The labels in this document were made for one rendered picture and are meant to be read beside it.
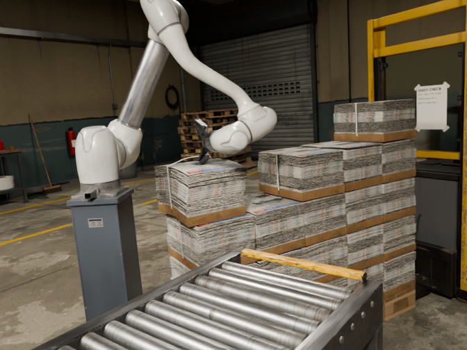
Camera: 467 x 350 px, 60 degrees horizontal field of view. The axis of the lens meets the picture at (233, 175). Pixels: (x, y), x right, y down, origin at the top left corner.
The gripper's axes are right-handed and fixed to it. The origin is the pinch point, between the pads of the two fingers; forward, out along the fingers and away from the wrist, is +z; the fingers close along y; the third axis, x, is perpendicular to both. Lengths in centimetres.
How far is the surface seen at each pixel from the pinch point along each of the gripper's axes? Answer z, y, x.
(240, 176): -19.2, 16.6, 11.7
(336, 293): -91, 43, -5
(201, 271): -55, 40, -27
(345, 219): -16, 49, 76
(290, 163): -10, 15, 47
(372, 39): 28, -56, 159
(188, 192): -17.9, 19.7, -12.7
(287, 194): -6, 31, 47
